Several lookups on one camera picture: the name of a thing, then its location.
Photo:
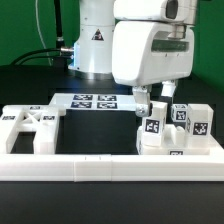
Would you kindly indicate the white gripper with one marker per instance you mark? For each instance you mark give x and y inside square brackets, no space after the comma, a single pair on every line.
[143,53]

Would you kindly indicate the white chair seat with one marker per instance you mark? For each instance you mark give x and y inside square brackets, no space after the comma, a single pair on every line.
[175,142]

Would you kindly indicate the white tagged cube right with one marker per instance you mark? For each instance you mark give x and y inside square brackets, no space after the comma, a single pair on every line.
[179,112]

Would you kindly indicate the white marker base sheet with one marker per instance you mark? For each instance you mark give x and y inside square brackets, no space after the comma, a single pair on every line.
[102,102]

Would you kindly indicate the white U-shaped fence frame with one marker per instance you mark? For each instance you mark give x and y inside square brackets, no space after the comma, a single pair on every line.
[32,167]

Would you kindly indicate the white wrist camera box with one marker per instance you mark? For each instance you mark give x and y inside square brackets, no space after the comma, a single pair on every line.
[172,11]

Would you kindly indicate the white chair back frame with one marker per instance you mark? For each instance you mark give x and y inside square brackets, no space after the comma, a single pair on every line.
[42,120]

